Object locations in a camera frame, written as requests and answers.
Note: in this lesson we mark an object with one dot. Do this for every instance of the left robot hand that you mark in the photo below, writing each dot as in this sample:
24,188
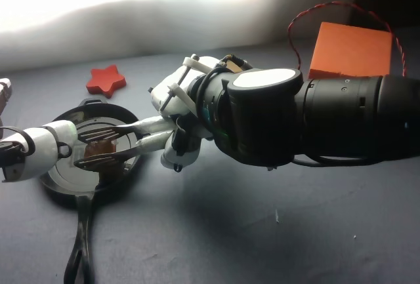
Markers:
42,146

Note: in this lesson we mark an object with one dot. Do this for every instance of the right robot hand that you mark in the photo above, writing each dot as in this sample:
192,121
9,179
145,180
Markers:
164,95

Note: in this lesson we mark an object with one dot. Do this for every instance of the metal tongs with white wrap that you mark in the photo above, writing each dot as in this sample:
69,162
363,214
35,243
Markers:
154,125

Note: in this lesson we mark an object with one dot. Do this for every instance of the brown food piece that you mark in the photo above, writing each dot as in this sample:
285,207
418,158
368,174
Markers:
98,149

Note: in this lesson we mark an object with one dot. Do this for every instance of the black cast iron skillet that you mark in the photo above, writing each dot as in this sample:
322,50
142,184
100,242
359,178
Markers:
108,110

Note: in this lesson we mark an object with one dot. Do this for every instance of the red star block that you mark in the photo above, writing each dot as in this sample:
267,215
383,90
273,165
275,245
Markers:
105,82

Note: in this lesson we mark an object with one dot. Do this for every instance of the white backdrop sheet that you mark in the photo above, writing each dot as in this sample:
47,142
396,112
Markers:
131,18

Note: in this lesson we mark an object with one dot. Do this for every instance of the grey table cloth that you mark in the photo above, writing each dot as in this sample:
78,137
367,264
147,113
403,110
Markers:
229,231

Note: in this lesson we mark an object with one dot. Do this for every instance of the large orange block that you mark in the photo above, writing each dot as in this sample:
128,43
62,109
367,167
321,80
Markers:
351,51

